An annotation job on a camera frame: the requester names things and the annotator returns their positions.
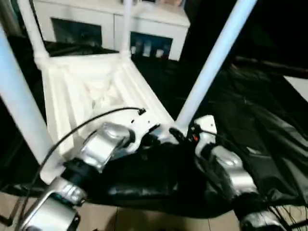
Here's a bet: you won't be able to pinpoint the white plastic table leg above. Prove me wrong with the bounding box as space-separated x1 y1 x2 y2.
20 0 50 63
0 24 52 174
175 0 259 135
121 0 133 61

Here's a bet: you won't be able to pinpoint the white plastic table top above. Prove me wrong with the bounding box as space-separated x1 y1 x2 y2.
33 54 180 186

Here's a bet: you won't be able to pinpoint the black mat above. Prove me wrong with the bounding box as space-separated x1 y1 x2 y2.
0 36 308 217

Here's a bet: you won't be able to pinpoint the white flat board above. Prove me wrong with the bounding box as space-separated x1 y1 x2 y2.
283 76 308 102

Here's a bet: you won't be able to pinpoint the white cabinet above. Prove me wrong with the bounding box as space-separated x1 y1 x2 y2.
14 0 191 62

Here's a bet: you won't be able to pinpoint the black stand strut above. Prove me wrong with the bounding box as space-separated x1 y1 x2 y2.
0 196 28 228

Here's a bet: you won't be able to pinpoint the grey curtain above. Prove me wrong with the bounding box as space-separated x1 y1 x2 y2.
0 0 22 37

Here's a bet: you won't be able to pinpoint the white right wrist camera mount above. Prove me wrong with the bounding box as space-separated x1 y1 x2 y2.
192 115 217 154

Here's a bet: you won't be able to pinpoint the black floor cable bundle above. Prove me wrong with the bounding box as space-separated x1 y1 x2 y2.
264 199 308 231

